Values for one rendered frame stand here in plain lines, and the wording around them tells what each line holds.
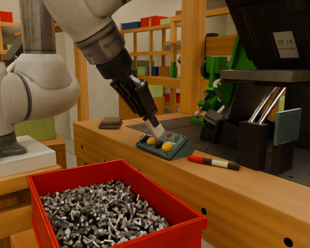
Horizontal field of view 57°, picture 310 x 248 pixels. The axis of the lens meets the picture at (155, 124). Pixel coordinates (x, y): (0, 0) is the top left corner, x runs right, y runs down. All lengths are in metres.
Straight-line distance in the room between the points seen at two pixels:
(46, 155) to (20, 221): 0.19
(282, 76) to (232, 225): 0.31
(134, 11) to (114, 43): 9.09
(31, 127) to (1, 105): 0.55
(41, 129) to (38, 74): 0.53
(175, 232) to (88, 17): 0.39
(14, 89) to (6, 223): 0.37
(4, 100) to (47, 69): 0.16
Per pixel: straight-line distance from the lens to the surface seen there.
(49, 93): 0.96
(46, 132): 1.45
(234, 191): 0.60
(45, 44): 0.99
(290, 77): 0.56
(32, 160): 0.88
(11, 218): 0.91
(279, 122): 0.68
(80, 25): 0.57
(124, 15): 9.41
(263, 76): 0.58
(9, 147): 0.92
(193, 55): 1.50
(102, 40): 0.58
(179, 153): 0.76
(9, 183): 0.85
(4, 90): 0.90
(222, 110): 0.94
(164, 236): 0.42
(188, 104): 1.53
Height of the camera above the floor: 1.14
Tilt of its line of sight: 12 degrees down
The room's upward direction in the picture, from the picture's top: straight up
